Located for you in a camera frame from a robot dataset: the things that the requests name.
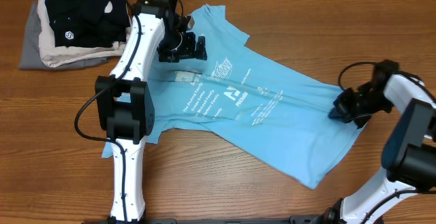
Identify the light blue printed t-shirt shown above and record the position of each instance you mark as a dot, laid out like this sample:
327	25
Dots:
270	111

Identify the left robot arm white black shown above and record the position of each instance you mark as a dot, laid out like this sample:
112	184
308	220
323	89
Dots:
124	102

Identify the black polo shirt with logo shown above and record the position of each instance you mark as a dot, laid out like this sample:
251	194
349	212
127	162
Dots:
88	23

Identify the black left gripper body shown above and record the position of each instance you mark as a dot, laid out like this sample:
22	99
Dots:
174	43

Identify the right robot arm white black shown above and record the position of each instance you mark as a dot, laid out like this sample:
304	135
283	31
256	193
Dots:
407	164

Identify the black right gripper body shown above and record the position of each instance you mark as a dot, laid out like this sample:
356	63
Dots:
359	107

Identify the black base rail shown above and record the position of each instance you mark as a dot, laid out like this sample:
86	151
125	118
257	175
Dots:
296	219

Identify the folded grey garment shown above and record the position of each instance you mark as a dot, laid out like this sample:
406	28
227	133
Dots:
30	57

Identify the folded beige garment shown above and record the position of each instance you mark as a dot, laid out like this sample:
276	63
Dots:
53	56

